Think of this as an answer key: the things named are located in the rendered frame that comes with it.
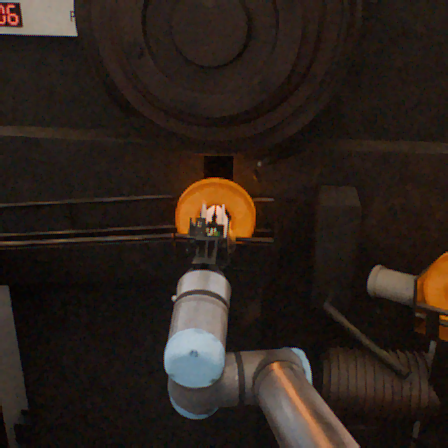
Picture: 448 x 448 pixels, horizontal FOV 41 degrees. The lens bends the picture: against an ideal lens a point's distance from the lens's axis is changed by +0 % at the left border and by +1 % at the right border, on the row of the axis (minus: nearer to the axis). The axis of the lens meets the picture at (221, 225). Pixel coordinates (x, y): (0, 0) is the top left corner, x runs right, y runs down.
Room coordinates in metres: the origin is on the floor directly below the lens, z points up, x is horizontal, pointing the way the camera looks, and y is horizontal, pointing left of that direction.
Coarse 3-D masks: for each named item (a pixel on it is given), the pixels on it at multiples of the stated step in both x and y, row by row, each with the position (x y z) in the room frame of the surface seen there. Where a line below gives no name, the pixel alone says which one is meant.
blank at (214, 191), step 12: (204, 180) 1.08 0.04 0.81; (216, 180) 1.08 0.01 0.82; (192, 192) 1.06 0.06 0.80; (204, 192) 1.06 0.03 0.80; (216, 192) 1.06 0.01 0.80; (228, 192) 1.06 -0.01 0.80; (240, 192) 1.06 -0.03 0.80; (180, 204) 1.06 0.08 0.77; (192, 204) 1.06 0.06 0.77; (216, 204) 1.06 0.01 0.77; (228, 204) 1.06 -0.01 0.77; (240, 204) 1.06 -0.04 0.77; (252, 204) 1.07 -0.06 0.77; (180, 216) 1.06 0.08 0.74; (192, 216) 1.06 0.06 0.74; (240, 216) 1.06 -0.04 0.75; (252, 216) 1.05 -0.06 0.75; (180, 228) 1.06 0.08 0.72; (240, 228) 1.06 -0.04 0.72; (252, 228) 1.05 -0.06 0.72
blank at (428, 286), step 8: (432, 264) 0.89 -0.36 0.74; (440, 264) 0.88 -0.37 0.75; (432, 272) 0.89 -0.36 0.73; (440, 272) 0.88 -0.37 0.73; (424, 280) 0.89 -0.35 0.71; (432, 280) 0.89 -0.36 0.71; (440, 280) 0.88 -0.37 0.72; (424, 288) 0.89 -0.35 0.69; (432, 288) 0.88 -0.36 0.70; (440, 288) 0.88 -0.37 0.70; (424, 296) 0.89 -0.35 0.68; (432, 296) 0.88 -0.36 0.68; (440, 296) 0.87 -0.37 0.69; (432, 304) 0.88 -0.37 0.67; (440, 304) 0.87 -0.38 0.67
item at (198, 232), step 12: (192, 228) 0.96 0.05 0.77; (204, 228) 0.94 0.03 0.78; (216, 228) 0.95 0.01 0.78; (228, 228) 0.94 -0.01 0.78; (192, 240) 0.93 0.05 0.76; (204, 240) 0.91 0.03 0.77; (216, 240) 0.91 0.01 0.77; (228, 240) 0.94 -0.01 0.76; (192, 252) 0.93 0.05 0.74; (204, 252) 0.89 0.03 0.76; (216, 252) 0.89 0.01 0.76; (228, 252) 0.94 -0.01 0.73; (192, 264) 0.94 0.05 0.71; (204, 264) 0.88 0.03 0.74; (216, 264) 0.92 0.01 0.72; (228, 264) 0.95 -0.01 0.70
